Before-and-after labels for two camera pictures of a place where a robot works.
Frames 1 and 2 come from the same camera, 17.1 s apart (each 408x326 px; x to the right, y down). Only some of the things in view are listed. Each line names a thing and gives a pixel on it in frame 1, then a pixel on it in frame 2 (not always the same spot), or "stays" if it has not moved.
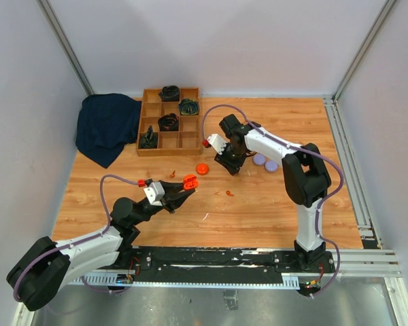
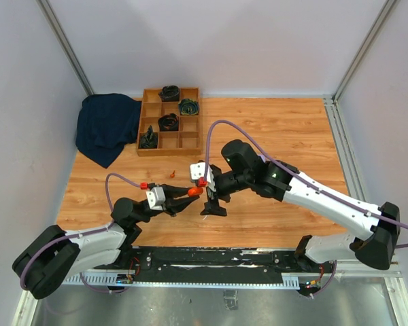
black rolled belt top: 170,93 stays
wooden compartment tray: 171,122 stays
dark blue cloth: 107,121 stays
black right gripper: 232,166 → 212,206
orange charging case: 190,182 → 195,191
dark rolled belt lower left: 149,140 stays
